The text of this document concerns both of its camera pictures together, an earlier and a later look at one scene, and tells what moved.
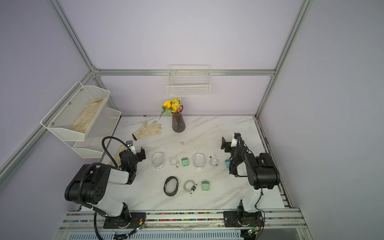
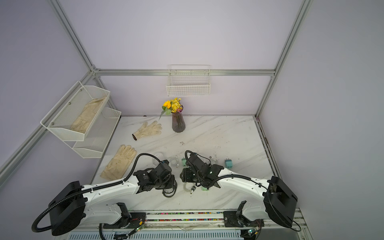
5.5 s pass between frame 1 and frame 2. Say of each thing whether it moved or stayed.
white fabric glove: stayed
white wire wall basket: stayed
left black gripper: moved
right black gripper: moved
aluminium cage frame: stayed
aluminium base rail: stayed
